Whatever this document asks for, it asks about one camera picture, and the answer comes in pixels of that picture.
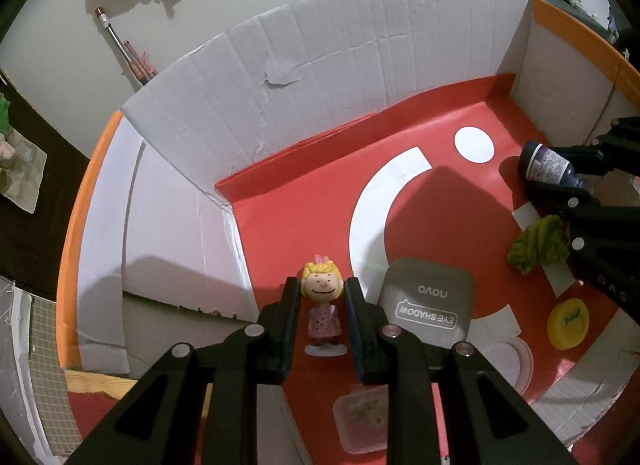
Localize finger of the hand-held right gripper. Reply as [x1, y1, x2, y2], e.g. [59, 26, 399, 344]
[547, 116, 640, 176]
[527, 182, 640, 258]

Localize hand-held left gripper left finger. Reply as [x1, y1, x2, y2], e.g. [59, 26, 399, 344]
[80, 276, 303, 465]

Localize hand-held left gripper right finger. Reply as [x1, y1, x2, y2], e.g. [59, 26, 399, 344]
[342, 276, 576, 465]

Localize blonde girl figurine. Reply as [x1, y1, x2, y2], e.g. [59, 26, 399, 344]
[301, 255, 347, 357]

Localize dark blue bottle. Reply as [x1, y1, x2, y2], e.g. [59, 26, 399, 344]
[517, 142, 593, 193]

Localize yellow round lid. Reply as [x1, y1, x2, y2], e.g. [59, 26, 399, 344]
[547, 296, 590, 350]

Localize grey eye shadow case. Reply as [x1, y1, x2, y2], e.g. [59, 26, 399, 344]
[376, 258, 476, 348]

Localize clear round lid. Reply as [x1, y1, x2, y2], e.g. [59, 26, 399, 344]
[480, 337, 533, 393]

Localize orange and white cardboard box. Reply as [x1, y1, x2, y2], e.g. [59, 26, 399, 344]
[56, 0, 640, 465]

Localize clear square container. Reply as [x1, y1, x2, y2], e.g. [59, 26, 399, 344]
[332, 385, 391, 453]

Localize red knitted mat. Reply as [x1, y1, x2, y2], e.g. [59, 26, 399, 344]
[67, 390, 136, 465]

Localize dark brown door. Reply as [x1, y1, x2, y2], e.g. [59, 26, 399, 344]
[0, 70, 91, 286]

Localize pink pens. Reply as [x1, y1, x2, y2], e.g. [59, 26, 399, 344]
[124, 40, 158, 81]

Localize beige paper bag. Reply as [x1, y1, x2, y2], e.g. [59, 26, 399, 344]
[0, 130, 48, 214]

